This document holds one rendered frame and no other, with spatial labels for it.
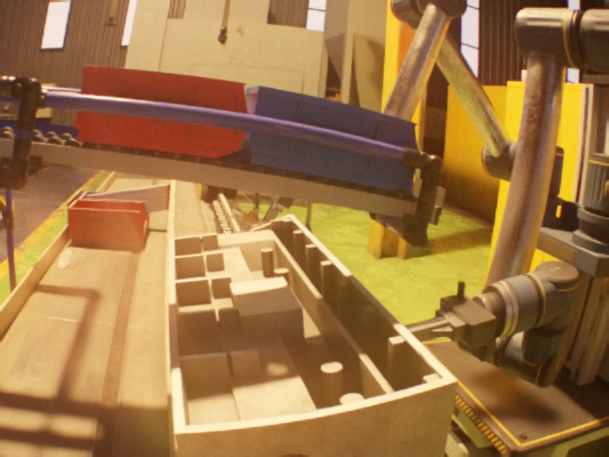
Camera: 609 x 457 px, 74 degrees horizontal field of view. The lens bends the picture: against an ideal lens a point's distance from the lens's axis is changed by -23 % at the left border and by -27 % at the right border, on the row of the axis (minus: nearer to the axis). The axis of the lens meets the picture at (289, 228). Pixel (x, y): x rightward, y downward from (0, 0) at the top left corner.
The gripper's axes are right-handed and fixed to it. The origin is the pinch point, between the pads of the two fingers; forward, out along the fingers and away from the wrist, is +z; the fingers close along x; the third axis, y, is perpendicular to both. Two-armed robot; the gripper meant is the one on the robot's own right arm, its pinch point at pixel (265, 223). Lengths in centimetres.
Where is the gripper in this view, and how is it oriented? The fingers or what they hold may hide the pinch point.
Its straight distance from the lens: 178.2
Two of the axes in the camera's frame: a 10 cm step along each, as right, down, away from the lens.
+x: 2.1, 2.4, -9.5
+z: -5.1, 8.6, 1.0
